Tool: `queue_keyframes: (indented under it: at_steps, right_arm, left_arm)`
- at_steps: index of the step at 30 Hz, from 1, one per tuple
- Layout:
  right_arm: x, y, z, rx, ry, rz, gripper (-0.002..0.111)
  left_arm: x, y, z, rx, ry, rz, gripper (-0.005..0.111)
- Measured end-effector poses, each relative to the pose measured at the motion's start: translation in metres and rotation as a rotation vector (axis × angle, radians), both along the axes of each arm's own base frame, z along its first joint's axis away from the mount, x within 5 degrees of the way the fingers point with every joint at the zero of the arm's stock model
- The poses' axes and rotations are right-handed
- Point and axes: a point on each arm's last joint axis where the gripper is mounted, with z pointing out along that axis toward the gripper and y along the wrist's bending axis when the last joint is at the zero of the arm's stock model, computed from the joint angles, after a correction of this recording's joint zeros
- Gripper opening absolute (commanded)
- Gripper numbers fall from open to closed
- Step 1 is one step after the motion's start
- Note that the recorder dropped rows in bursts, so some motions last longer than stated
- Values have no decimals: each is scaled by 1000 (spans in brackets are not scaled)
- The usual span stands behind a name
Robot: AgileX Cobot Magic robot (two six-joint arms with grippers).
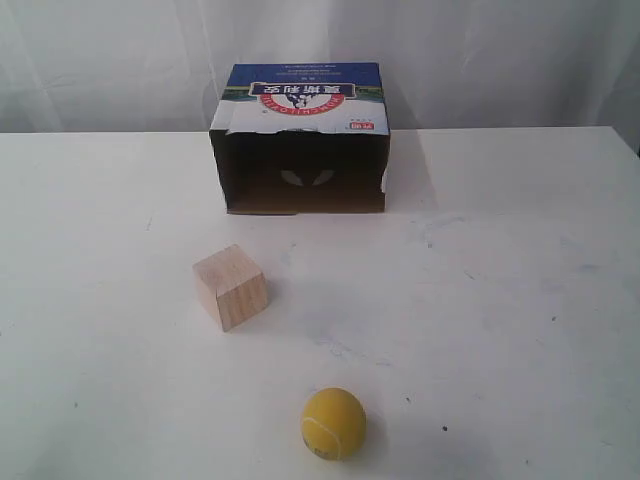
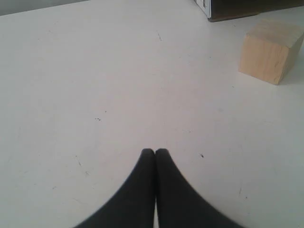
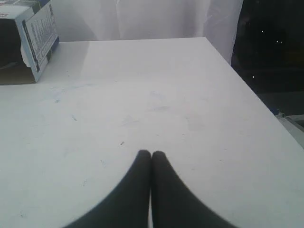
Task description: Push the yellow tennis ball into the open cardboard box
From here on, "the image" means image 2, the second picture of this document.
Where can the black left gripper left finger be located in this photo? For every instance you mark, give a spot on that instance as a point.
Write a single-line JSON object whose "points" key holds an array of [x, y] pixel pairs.
{"points": [[133, 205]]}

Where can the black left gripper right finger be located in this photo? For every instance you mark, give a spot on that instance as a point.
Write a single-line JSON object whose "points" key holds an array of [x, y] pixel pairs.
{"points": [[178, 204]]}

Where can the light wooden cube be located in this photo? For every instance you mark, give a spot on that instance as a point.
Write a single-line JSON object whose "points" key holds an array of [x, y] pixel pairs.
{"points": [[270, 50]]}

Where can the printed cardboard milk box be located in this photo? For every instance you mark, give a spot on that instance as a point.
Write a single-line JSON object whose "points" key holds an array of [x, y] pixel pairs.
{"points": [[220, 10]]}

